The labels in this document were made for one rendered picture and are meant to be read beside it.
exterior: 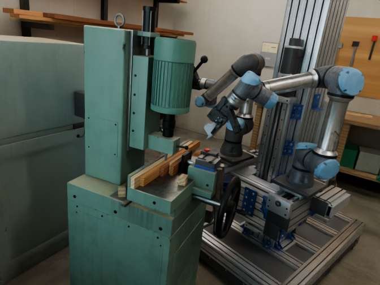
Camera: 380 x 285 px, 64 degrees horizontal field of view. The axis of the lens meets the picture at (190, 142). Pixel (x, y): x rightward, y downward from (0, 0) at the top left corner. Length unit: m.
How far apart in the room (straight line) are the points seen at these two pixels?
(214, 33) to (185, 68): 3.64
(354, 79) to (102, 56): 1.10
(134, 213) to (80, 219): 0.34
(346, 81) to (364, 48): 2.85
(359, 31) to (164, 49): 3.35
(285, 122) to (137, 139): 0.88
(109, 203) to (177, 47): 0.74
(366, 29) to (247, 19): 1.50
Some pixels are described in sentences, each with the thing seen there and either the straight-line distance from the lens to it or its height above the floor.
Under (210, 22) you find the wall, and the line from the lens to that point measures 4.95.
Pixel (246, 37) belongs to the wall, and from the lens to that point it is 4.68.
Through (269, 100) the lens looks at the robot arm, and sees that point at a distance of 1.35.
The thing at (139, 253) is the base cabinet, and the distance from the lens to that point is 1.48.
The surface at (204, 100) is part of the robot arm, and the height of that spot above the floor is 1.13.
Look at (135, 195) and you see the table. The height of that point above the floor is 0.87.
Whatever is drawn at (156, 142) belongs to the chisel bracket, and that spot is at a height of 1.04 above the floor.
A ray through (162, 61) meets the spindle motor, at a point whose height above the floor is 1.41.
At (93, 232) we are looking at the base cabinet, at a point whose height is 0.58.
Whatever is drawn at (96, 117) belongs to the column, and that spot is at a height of 1.12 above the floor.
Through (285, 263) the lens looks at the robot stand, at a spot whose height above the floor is 0.22.
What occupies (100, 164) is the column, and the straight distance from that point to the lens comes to 1.55.
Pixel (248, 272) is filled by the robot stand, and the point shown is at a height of 0.23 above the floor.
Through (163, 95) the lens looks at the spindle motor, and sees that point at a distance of 1.29.
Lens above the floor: 1.51
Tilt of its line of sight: 19 degrees down
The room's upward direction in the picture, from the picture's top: 6 degrees clockwise
